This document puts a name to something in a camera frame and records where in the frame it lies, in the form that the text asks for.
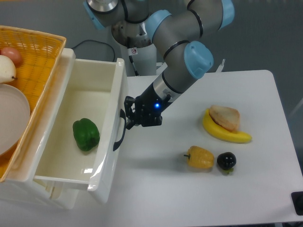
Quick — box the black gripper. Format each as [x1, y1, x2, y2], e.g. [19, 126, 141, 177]
[124, 88, 170, 130]

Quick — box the white top drawer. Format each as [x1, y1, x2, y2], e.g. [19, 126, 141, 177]
[34, 58, 127, 203]

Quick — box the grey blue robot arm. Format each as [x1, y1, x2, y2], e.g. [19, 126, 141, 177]
[83, 0, 235, 129]

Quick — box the white drawer cabinet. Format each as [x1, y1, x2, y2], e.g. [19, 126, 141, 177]
[0, 48, 78, 209]

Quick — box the green bell pepper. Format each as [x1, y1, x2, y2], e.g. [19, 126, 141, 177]
[72, 118, 100, 152]

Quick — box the yellow bell pepper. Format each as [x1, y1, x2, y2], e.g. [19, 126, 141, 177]
[183, 146, 214, 169]

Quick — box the yellow banana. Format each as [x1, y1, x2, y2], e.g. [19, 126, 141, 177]
[202, 109, 252, 144]

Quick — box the toasted bread slice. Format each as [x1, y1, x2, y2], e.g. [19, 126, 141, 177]
[209, 105, 241, 132]

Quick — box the dark purple eggplant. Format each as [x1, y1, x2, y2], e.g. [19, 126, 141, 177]
[217, 152, 237, 174]

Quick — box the yellow woven basket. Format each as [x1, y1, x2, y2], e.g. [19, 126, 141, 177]
[0, 26, 66, 182]

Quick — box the beige round plate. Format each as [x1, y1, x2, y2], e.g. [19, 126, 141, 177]
[0, 84, 30, 155]

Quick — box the red apple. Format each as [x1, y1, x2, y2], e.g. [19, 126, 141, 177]
[0, 47, 23, 67]

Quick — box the white pear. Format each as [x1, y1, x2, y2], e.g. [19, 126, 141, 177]
[0, 55, 17, 84]

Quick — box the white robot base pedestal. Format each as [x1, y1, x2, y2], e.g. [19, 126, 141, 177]
[111, 18, 171, 77]

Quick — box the black cable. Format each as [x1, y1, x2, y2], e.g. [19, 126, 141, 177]
[71, 39, 116, 63]

